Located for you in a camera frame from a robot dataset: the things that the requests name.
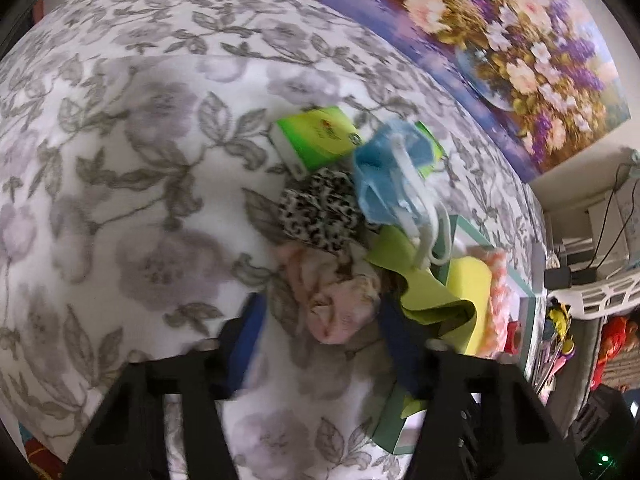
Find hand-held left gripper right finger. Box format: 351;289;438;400
377;292;581;480

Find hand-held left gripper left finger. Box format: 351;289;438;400
62;292;268;480

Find green cloth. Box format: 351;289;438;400
365;225;483;418

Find pink floral scrunchie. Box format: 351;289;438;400
277;240;386;346

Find teal shallow cardboard box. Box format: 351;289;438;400
370;215;538;456

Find yellow sponge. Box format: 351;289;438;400
446;255;493;356

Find red tape roll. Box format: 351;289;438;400
502;321;523;356

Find pink zigzag towel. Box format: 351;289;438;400
467;247;511;358

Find leopard print scrunchie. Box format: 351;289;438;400
278;167;368;253

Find blue face mask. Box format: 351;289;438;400
352;120;453;267

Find pile of colourful small items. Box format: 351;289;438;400
525;320;576;406

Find yellow black plush toy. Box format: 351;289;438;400
547;302;576;356

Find black power adapter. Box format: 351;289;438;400
544;267;598;291

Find grey floral fleece blanket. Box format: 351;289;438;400
0;0;546;480

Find red plush toy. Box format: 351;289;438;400
587;317;640;391

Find black device green light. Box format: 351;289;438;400
570;385;636;480

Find white lattice plastic chair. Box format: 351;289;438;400
547;270;640;321

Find red floral cloth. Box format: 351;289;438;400
20;425;66;480

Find flower painting canvas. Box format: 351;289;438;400
320;0;632;183

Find black cable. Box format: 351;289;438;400
590;190;617;271
597;222;632;271

